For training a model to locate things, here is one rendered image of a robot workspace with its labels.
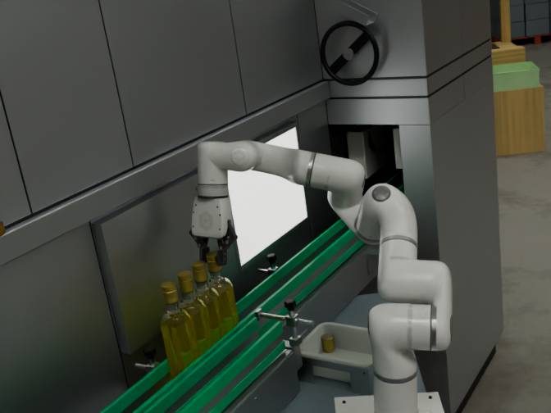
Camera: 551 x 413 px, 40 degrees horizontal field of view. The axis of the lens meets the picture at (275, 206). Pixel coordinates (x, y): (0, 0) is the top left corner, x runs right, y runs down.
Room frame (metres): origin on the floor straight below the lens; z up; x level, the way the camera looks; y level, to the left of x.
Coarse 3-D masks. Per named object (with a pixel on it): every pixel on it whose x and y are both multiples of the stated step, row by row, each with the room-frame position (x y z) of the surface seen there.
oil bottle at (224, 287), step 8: (208, 280) 1.73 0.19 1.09; (216, 280) 1.71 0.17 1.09; (224, 280) 1.72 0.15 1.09; (216, 288) 1.70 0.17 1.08; (224, 288) 1.70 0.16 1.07; (232, 288) 1.73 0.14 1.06; (224, 296) 1.70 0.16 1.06; (232, 296) 1.72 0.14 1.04; (224, 304) 1.69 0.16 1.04; (232, 304) 1.72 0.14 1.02; (224, 312) 1.69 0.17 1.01; (232, 312) 1.71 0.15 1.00; (224, 320) 1.69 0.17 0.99; (232, 320) 1.71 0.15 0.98; (232, 328) 1.70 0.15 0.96
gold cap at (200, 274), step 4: (192, 264) 1.68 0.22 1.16; (196, 264) 1.67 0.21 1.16; (200, 264) 1.67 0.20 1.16; (204, 264) 1.67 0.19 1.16; (192, 268) 1.67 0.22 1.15; (196, 268) 1.66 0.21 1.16; (200, 268) 1.66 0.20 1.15; (204, 268) 1.67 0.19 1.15; (196, 272) 1.66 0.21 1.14; (200, 272) 1.66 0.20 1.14; (204, 272) 1.67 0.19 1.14; (196, 276) 1.66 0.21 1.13; (200, 276) 1.66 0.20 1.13; (204, 276) 1.67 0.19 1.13; (196, 280) 1.66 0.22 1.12; (200, 280) 1.66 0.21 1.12; (204, 280) 1.66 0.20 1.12
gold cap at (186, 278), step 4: (180, 272) 1.64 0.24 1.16; (184, 272) 1.63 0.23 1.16; (188, 272) 1.63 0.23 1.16; (180, 276) 1.61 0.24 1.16; (184, 276) 1.61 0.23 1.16; (188, 276) 1.62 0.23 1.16; (180, 280) 1.61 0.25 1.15; (184, 280) 1.61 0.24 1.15; (188, 280) 1.62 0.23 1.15; (192, 280) 1.62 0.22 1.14; (180, 284) 1.62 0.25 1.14; (184, 284) 1.61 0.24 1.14; (188, 284) 1.61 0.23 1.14; (192, 284) 1.62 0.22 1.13; (180, 288) 1.62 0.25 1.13; (184, 288) 1.61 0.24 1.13; (188, 288) 1.61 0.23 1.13; (192, 288) 1.62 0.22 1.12; (180, 292) 1.62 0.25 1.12; (184, 292) 1.61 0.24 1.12; (188, 292) 1.61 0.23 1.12
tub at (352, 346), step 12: (324, 324) 1.87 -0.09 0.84; (336, 324) 1.86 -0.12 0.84; (312, 336) 1.83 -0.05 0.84; (336, 336) 1.86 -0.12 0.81; (348, 336) 1.84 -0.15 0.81; (360, 336) 1.82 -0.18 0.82; (300, 348) 1.77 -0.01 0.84; (312, 348) 1.81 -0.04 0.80; (336, 348) 1.85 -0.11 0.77; (348, 348) 1.84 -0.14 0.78; (360, 348) 1.82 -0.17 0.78; (324, 360) 1.70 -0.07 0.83; (336, 360) 1.68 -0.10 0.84; (348, 360) 1.67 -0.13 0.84; (360, 360) 1.78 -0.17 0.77
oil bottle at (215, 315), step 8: (208, 288) 1.67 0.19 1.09; (200, 296) 1.65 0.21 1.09; (208, 296) 1.65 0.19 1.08; (216, 296) 1.67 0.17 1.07; (208, 304) 1.64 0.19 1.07; (216, 304) 1.67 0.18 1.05; (208, 312) 1.64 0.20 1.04; (216, 312) 1.66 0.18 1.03; (216, 320) 1.66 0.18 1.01; (216, 328) 1.66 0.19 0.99; (224, 328) 1.68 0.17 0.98; (216, 336) 1.65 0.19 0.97
